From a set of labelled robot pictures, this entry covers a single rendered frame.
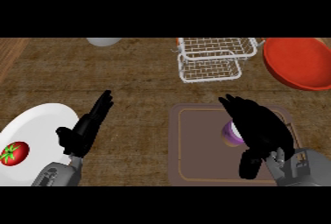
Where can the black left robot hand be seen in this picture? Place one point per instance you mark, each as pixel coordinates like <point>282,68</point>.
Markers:
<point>87,125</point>

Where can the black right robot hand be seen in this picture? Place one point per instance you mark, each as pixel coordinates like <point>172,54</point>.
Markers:
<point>258,125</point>

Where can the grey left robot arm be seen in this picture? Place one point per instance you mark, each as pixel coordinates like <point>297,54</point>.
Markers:
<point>57,174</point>

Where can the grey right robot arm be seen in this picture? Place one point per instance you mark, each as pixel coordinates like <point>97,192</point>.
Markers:
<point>297,167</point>

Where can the brown tray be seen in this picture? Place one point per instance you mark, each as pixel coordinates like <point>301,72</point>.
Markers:
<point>202,151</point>

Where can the white plate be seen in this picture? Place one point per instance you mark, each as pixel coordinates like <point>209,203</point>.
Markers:
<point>29,145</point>

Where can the red tomato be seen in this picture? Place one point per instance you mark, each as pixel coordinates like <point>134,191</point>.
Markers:
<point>13,153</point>

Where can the red bowl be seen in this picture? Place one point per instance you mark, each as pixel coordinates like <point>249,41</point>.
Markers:
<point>298,62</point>

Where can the white round object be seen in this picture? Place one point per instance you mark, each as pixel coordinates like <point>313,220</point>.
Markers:
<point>103,41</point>

